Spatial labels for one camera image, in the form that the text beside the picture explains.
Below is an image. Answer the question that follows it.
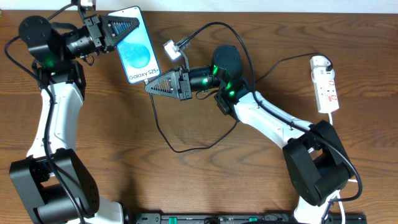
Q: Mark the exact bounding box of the white power strip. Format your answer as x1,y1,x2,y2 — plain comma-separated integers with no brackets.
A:
311,67,340,114

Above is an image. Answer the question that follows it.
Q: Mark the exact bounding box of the black camera cable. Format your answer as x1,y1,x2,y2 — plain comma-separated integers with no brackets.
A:
177,21,363,224
4,2,88,224

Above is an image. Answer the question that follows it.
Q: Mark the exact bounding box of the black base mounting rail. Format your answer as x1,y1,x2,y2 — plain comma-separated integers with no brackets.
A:
133,212,368,224

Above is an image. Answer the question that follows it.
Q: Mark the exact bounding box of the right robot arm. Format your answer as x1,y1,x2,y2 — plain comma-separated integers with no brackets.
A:
145,45,358,223

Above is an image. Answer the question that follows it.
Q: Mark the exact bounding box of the black left camera cable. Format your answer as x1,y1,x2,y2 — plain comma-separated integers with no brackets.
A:
4,2,88,224

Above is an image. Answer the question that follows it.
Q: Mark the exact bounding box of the blue Galaxy smartphone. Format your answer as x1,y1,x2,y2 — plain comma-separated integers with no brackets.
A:
109,6,160,84

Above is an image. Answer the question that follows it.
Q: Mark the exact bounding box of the black USB charging cable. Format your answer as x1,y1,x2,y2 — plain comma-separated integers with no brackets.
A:
143,52,334,154

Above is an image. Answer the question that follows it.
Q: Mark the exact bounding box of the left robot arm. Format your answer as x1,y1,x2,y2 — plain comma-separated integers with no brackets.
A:
9,15,140,223

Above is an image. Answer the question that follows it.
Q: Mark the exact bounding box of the black right camera cable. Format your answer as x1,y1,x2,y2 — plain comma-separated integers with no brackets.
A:
177,21,363,224

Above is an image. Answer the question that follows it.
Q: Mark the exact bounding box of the white power strip cord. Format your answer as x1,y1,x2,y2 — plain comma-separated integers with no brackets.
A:
327,112,346,224

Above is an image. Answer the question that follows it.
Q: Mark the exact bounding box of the white USB charger adapter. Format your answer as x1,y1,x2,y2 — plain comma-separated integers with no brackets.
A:
310,55,333,72

